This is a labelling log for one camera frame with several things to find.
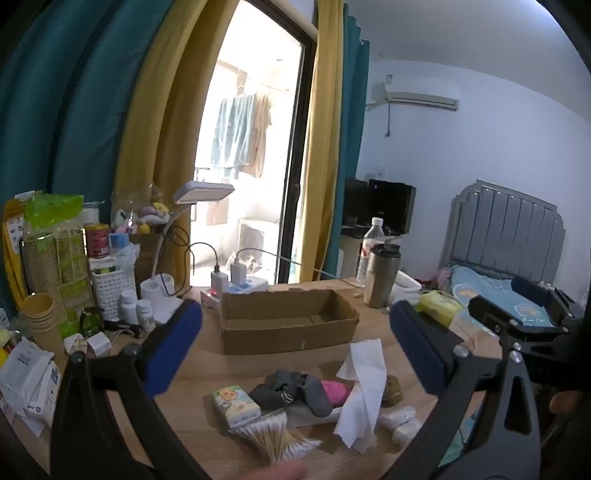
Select hanging laundry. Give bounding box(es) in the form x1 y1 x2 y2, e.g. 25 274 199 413
210 91 273 180

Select green plastic packet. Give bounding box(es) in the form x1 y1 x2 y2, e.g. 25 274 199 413
23 191 86 228

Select red tin can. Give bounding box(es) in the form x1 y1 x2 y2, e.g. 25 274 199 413
84 223 112 258

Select black computer monitor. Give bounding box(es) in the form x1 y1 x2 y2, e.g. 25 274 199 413
345 178 417 235

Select cartoon print tissue packet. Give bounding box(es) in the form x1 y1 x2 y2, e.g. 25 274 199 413
211 385 262 428

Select clear bag of plush toys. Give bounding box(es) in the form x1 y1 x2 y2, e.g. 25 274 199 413
111 184 177 236

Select pack of cotton swabs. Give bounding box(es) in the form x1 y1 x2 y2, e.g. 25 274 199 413
228 412 322 465

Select stack of brown paper cups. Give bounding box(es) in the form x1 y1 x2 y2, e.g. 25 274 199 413
21 292 66 357

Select yellow packet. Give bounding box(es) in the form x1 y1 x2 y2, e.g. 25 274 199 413
417 292 463 325

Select white desk lamp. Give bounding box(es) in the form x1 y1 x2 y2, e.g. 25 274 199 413
140 181 236 325

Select blue printed bed sheet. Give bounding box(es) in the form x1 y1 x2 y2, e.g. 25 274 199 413
450 265 561 328

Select teal curtain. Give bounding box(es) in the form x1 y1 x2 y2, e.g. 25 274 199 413
323 2 371 278
0 0 174 296

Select clear plastic water bottle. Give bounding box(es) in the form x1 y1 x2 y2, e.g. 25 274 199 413
356 217 386 288

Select white air conditioner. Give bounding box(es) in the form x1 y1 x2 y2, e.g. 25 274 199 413
366 75 462 112

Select yellow curtain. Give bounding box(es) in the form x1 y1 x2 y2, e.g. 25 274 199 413
299 0 346 283
113 0 245 287

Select person's right hand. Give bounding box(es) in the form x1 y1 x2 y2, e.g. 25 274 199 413
549 390 585 417

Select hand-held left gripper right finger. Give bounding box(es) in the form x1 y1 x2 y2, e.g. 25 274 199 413
390 301 542 480

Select white wet wipes pack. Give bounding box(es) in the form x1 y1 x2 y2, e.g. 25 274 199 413
0 338 62 435

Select white plastic basket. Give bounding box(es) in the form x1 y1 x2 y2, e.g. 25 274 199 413
89 265 140 322

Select steel tumbler with black lid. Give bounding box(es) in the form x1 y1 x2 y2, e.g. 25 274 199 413
363 244 402 309

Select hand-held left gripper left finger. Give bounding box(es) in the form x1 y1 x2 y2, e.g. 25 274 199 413
50 299 211 480

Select clear pack of cotton pads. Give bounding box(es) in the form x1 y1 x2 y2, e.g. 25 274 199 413
379 406 422 447

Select white tissue paper sheet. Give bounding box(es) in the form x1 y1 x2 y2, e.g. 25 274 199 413
333 339 389 451

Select brown plush toy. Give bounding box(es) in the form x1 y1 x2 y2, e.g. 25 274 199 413
382 375 403 408

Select brown cardboard box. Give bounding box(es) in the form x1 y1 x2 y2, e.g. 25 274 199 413
219 288 360 356

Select white power strip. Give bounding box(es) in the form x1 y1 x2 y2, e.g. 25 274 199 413
200 277 270 309

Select pink plush toy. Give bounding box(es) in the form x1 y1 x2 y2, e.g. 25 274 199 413
321 379 352 408

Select grey socks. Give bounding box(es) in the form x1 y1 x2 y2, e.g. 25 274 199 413
249 369 334 417

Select wrapped sleeve of paper cups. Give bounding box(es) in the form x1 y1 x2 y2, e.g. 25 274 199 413
20 226 92 337

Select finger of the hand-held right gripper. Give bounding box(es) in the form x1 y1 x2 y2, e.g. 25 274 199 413
510 276 555 308
468 295 520 332

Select grey padded headboard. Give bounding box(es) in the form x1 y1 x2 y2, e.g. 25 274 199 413
444 179 567 283

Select white side desk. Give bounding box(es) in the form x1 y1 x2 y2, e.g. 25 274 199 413
337 226 370 278

